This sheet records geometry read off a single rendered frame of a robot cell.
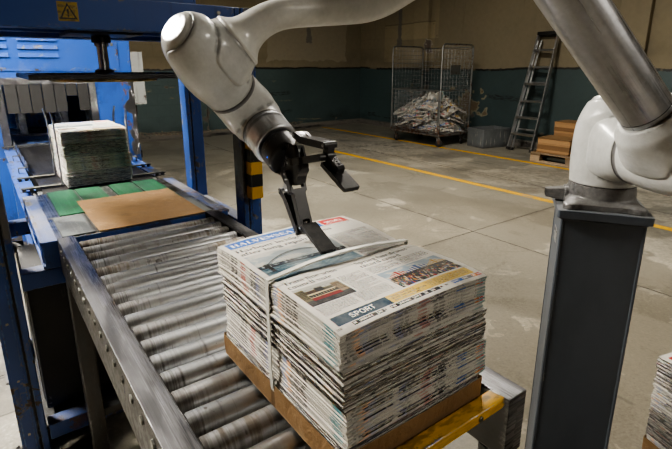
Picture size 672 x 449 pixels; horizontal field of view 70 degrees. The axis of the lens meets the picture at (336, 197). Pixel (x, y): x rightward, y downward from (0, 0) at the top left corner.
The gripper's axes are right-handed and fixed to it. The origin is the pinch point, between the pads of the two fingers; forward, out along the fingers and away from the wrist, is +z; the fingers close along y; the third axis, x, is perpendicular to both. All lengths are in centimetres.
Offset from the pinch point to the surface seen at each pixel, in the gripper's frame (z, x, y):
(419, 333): 22.4, -0.4, 2.2
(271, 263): -0.9, 9.6, 8.5
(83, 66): -317, -23, 135
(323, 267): 4.8, 3.7, 5.7
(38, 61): -319, 5, 132
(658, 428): 50, -49, 22
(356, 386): 24.3, 11.2, 4.7
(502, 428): 35.5, -19.7, 22.6
